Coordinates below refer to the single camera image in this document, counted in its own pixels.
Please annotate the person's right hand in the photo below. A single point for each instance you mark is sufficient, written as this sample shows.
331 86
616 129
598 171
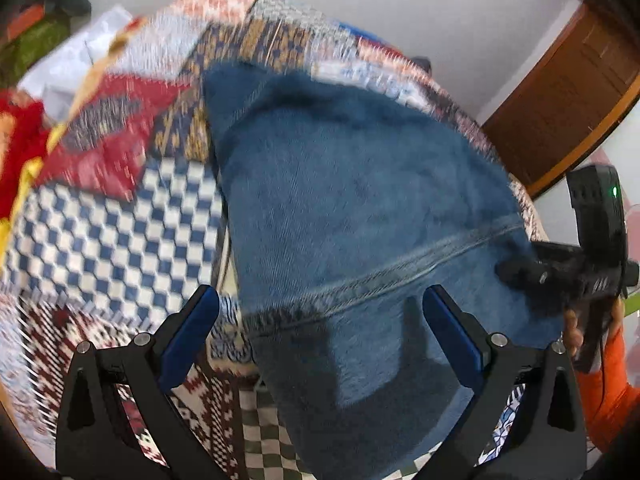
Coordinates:
572 332

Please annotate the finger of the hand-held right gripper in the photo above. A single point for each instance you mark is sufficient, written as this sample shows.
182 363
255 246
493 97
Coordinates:
522 272

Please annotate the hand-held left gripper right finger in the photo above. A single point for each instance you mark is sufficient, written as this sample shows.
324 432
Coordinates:
452 335

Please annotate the person's right forearm orange sleeve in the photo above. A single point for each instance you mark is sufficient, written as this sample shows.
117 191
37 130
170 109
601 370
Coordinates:
612 390

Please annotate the brown wooden door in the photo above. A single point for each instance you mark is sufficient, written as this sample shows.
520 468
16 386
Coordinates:
565 95

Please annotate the red plush toy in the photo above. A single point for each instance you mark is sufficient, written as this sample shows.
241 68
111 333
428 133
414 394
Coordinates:
17 140

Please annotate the blue denim jacket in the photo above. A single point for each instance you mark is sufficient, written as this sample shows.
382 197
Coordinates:
350 200

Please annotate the orange box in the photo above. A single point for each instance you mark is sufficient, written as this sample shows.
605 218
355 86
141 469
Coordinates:
27 17

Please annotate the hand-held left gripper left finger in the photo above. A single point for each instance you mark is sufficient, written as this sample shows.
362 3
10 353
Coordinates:
187 335

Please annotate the white cloth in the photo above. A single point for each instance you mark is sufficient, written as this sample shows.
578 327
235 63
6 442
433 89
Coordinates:
80 55

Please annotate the patchwork patterned bedspread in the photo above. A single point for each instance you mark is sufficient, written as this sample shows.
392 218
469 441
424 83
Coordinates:
110 240

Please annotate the grey plush item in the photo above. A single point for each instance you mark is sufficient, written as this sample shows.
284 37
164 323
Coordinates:
65 0

